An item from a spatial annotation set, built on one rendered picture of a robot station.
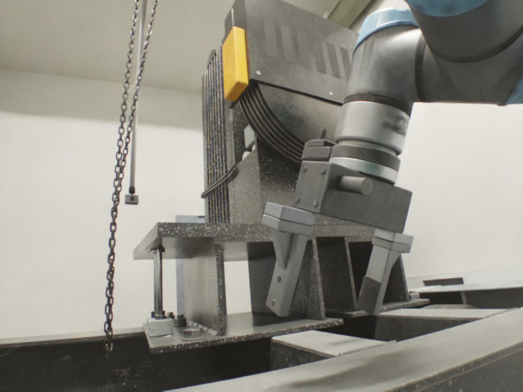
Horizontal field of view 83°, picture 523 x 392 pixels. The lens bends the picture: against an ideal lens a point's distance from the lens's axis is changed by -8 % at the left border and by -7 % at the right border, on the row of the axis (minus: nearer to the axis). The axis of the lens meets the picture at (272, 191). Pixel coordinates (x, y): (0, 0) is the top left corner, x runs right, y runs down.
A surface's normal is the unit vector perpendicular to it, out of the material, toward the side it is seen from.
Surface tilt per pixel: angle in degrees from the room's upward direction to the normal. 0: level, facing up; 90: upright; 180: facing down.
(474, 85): 160
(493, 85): 179
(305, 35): 90
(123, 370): 90
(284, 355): 90
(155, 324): 90
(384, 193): 113
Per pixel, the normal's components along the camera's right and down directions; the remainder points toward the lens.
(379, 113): -0.14, -0.06
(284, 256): 0.50, 0.11
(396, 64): -0.68, 0.24
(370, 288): -0.83, -0.21
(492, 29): 0.20, 0.91
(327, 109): 0.49, -0.29
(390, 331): -0.91, -0.04
